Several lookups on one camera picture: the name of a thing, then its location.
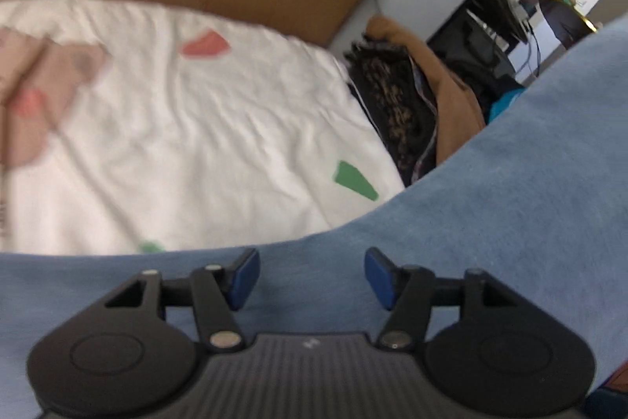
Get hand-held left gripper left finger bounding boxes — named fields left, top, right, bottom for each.
left=97, top=247, right=261, bottom=348

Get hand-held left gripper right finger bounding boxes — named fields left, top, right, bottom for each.
left=363, top=246, right=529, bottom=348

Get light blue denim jeans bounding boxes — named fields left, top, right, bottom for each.
left=0, top=14, right=628, bottom=419

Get cream bear printed blanket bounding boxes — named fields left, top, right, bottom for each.
left=0, top=0, right=408, bottom=255

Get black leopard print cloth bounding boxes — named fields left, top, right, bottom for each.
left=343, top=33, right=440, bottom=187

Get teal printed cloth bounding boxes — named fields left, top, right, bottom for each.
left=486, top=86, right=528, bottom=125

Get black desk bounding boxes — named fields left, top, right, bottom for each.
left=427, top=0, right=540, bottom=93

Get dark furniture with gold rim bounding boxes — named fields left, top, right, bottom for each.
left=534, top=0, right=598, bottom=53

